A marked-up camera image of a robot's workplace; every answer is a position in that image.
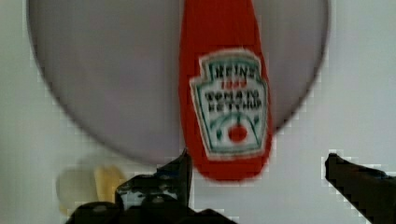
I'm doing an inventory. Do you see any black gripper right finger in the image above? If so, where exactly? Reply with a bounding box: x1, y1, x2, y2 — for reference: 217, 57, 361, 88
325, 153, 396, 224

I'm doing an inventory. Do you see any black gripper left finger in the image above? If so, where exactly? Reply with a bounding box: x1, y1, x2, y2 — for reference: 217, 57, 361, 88
64, 151, 237, 224

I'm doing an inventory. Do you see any red plush ketchup bottle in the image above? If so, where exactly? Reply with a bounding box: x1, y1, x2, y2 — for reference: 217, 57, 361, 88
178, 0, 272, 181

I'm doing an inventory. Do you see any grey oval plate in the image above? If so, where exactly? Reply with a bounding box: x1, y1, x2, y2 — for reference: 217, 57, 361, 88
26, 0, 331, 164

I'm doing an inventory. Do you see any yellow plush banana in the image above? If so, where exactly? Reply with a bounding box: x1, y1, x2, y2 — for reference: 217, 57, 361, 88
55, 165, 126, 216

